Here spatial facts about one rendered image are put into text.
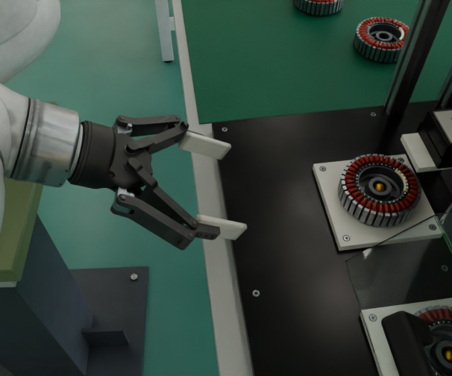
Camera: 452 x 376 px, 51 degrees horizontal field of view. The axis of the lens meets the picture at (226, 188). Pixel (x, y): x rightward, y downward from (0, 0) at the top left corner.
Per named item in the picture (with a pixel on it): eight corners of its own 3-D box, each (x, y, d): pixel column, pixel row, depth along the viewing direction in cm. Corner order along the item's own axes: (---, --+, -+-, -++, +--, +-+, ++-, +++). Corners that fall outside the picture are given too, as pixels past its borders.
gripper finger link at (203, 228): (182, 218, 55) (184, 241, 54) (219, 226, 58) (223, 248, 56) (177, 225, 56) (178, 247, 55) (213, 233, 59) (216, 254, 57)
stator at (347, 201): (349, 233, 66) (355, 218, 63) (328, 171, 73) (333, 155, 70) (426, 224, 67) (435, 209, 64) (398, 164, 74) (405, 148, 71)
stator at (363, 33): (350, 60, 94) (355, 44, 92) (354, 27, 101) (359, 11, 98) (409, 68, 93) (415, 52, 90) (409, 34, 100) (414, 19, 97)
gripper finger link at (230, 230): (197, 212, 56) (198, 218, 56) (246, 223, 59) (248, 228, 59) (186, 226, 58) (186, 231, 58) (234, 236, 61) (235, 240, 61)
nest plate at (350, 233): (339, 251, 66) (340, 246, 65) (312, 168, 75) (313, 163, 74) (441, 238, 67) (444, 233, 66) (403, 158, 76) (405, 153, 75)
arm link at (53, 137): (5, 195, 52) (61, 206, 54) (24, 142, 46) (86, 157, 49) (16, 134, 57) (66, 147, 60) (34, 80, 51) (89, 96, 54)
